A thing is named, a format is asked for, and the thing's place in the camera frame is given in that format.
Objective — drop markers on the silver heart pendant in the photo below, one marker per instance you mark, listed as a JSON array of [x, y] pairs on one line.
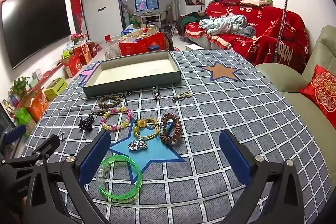
[[134, 145]]

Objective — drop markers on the silver pole with camera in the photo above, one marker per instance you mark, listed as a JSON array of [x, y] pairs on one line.
[[284, 14]]

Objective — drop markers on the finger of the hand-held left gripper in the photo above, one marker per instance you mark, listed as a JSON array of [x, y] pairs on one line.
[[46, 146], [15, 134]]

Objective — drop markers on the red gold cushion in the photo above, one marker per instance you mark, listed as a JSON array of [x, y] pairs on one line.
[[321, 92]]

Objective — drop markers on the green potted plant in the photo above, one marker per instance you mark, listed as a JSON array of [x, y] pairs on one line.
[[20, 86]]

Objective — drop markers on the grey shallow tray box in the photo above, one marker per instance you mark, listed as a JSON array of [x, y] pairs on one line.
[[136, 69]]

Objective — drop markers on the orange gift box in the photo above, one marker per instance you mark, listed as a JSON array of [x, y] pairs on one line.
[[38, 107]]

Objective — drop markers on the green plastic bangle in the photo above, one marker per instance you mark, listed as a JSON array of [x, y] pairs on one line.
[[136, 174]]

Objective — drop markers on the black hair claw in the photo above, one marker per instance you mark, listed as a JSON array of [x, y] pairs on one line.
[[85, 124]]

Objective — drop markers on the grey plaid star tablecloth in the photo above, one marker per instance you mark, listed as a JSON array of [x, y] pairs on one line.
[[210, 108]]

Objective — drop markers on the clear plastic hair clip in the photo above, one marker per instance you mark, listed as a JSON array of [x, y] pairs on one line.
[[101, 178]]

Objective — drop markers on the green carton box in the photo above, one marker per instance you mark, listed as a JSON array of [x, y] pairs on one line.
[[55, 88]]

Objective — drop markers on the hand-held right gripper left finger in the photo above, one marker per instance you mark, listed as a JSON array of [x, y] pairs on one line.
[[95, 158]]

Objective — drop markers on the small red sign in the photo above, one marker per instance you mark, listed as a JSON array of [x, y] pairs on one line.
[[107, 38]]

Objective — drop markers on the light blue blanket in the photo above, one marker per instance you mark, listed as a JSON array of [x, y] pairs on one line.
[[220, 24]]

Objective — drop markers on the floral patterned pillow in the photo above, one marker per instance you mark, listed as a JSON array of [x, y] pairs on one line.
[[257, 1]]

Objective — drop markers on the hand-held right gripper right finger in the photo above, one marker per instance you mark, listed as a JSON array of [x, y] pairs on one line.
[[235, 158]]

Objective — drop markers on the red shopping bag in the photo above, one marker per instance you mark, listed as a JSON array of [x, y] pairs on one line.
[[139, 47]]

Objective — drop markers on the beige bow hair clip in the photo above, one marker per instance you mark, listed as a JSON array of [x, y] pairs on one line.
[[182, 96]]

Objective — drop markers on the green gift bag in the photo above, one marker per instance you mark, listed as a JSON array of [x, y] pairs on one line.
[[23, 116]]

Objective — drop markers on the white small stool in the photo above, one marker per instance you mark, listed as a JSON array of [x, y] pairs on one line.
[[193, 46]]

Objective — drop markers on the jar with blue lid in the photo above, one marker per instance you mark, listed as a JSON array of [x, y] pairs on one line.
[[153, 48]]

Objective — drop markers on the dark green cloth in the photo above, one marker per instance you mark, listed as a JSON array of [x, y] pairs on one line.
[[187, 20]]

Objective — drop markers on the black flat television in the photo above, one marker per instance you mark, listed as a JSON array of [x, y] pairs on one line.
[[36, 27]]

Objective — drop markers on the red gift box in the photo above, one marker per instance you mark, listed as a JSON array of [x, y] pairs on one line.
[[73, 66], [82, 53]]

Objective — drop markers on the sofa with red cover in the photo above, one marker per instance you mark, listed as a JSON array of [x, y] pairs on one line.
[[275, 29]]

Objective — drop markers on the silver rhinestone hair clip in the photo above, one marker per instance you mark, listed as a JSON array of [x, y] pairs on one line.
[[156, 95]]

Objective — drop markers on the white side table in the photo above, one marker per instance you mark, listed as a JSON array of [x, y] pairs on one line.
[[149, 16]]

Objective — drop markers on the pink flower bouquet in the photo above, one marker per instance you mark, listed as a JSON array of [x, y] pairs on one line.
[[75, 37]]

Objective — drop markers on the beige armchair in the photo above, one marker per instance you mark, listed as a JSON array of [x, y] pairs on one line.
[[294, 98]]

